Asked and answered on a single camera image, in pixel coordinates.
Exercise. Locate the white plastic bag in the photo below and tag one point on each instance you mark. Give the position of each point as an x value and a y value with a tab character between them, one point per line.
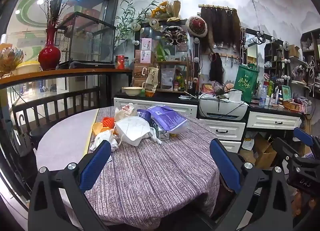
125	111

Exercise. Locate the black railing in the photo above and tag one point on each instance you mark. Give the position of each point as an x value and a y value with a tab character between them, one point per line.
57	96

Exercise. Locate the purple striped tablecloth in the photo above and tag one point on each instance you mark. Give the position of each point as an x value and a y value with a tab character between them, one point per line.
155	171

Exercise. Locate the white drawer unit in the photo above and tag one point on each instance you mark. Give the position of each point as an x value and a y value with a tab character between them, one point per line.
225	128

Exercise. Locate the small framed picture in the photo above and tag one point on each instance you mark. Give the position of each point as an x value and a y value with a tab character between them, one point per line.
286	93

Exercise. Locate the row of brown hairpieces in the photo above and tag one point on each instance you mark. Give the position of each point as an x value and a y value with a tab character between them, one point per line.
220	26

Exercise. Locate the purple plastic packet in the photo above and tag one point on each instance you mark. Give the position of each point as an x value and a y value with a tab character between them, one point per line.
167	118

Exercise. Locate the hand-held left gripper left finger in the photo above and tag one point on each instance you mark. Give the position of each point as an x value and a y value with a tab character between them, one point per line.
96	163

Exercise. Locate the dark blue paper cup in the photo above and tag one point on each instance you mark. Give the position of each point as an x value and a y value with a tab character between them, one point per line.
143	115

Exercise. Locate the red can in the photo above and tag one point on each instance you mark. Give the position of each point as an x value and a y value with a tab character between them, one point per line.
121	62

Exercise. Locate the white desk drawer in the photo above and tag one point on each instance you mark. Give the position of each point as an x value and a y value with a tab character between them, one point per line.
272	121

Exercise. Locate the red fur-trimmed hat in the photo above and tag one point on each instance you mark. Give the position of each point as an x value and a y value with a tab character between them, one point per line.
196	26

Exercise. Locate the white cabinet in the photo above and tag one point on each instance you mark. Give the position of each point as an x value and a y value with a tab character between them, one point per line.
155	102

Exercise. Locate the cardboard box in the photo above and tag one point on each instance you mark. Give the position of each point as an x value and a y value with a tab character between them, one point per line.
262	151

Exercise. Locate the black wall shelf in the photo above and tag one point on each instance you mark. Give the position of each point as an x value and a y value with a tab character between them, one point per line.
311	46

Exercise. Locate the cream paper bag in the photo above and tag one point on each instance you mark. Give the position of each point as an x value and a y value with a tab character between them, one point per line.
152	77

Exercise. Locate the black hanging wig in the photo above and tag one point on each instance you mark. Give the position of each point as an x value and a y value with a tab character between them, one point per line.
216	70

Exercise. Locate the crumpled white tissue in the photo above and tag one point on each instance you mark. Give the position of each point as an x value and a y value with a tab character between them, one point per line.
102	139

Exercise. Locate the small glass jar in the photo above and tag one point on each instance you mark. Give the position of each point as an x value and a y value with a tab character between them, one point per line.
126	63

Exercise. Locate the white printer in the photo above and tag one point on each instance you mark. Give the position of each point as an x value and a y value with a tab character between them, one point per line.
225	111

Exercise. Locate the green bamboo plant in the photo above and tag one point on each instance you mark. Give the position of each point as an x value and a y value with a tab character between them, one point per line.
127	21

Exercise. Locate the small wooden shelf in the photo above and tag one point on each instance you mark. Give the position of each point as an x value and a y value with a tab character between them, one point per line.
172	62

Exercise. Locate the orange foam net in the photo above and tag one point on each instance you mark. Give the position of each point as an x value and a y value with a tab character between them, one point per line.
108	122

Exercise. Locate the orange yellow scrap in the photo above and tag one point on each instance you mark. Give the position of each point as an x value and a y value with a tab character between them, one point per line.
97	128

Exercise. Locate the sunflower bouquet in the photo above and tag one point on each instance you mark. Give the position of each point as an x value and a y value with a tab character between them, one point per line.
163	10

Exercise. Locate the yellow plastic container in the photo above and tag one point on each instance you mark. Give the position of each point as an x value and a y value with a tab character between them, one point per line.
27	67

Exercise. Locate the green white milk carton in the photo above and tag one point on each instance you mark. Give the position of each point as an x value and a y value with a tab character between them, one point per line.
161	134

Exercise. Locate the green shopping bag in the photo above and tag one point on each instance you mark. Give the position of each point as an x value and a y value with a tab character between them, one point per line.
246	83

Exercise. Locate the wooden counter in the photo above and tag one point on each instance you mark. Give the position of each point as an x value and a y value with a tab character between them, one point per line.
62	73

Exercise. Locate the stack of brown boxes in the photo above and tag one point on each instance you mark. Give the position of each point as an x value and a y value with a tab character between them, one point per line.
140	71

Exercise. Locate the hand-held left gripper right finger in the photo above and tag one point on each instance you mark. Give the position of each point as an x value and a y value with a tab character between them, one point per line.
225	163

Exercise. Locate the red vase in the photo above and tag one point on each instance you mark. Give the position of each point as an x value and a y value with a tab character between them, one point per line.
49	56

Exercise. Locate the golden lotus ornament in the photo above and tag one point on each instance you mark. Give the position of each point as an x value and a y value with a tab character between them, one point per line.
10	58

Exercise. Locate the small white tray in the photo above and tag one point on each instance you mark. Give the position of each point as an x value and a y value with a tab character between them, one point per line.
185	97

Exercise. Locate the small orange cup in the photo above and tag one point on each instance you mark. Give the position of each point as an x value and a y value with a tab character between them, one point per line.
149	93

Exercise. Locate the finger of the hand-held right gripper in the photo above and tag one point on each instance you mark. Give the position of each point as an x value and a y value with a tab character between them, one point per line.
302	134
287	150

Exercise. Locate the vanity mirror with bulbs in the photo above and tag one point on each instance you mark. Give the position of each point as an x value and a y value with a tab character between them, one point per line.
252	48

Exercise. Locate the ornate headdress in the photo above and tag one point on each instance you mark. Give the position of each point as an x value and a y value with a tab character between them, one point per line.
173	35

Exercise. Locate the white face mask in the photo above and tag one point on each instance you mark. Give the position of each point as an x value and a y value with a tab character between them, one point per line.
135	131

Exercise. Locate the cream bowl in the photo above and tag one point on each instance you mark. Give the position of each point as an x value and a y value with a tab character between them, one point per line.
132	91

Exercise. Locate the dried branches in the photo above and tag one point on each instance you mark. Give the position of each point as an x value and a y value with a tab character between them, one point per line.
55	9

